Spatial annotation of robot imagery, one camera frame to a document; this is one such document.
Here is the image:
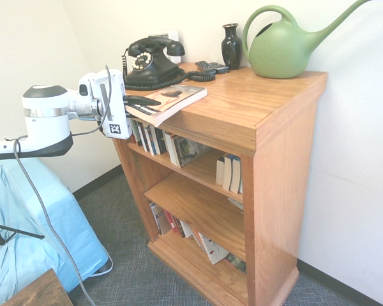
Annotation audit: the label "black camera tripod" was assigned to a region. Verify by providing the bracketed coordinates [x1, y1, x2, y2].
[0, 221, 46, 247]

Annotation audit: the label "dark spine paperback book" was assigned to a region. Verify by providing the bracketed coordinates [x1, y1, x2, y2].
[144, 125, 158, 157]
[136, 122, 149, 154]
[130, 119, 141, 145]
[153, 126, 169, 156]

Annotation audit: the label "light blue cloth cover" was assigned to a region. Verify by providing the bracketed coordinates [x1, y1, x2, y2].
[0, 157, 114, 306]

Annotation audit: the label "blue picture cover book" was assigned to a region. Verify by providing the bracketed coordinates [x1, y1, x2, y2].
[164, 131, 212, 168]

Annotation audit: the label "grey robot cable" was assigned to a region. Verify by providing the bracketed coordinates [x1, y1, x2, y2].
[11, 65, 114, 306]

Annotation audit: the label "green plastic watering can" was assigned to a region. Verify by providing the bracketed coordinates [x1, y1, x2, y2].
[241, 0, 376, 80]

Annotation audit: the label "dark picture magazine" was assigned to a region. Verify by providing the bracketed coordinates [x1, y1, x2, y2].
[224, 252, 248, 275]

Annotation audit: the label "black rotary telephone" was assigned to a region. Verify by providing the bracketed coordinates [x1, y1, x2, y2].
[121, 36, 216, 92]

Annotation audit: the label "loose printed papers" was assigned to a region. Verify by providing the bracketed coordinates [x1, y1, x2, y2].
[227, 197, 244, 212]

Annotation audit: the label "wooden bookshelf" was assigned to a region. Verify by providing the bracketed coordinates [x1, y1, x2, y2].
[110, 62, 329, 306]

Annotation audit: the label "white book with red marks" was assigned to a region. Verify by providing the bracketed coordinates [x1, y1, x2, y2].
[191, 228, 230, 266]

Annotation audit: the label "black glossy vase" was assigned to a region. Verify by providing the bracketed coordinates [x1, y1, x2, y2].
[222, 23, 243, 71]

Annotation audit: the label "blue spine paperback book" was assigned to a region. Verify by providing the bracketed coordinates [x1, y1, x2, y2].
[231, 156, 244, 195]
[222, 153, 234, 193]

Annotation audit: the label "white black cover book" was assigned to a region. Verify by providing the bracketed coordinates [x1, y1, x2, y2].
[149, 201, 172, 237]

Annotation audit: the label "thick white paperback book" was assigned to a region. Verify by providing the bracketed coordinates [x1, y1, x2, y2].
[215, 156, 226, 187]

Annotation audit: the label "white square alarm clock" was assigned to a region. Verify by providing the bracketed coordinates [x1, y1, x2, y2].
[147, 29, 181, 64]

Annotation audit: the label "white metal frame foot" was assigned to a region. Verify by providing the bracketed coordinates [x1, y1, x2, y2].
[91, 247, 114, 277]

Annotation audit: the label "paperback book with pink cover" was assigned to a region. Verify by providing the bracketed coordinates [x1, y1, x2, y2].
[124, 84, 208, 128]

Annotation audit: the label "dark wooden table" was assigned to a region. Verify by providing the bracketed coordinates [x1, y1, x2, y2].
[1, 267, 75, 306]

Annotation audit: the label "black remote control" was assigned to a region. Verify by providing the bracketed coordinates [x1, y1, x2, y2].
[207, 62, 230, 75]
[195, 60, 217, 73]

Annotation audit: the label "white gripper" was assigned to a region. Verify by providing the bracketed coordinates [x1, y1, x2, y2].
[89, 68, 162, 141]

